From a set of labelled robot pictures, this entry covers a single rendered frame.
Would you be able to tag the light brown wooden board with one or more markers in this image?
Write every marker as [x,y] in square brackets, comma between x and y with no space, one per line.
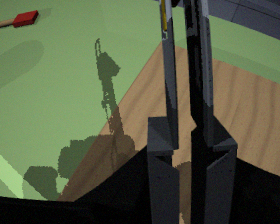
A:
[247,105]

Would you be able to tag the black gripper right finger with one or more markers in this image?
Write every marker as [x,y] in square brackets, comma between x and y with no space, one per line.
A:
[256,196]

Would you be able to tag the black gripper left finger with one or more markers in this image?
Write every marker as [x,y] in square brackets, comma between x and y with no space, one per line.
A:
[122,199]

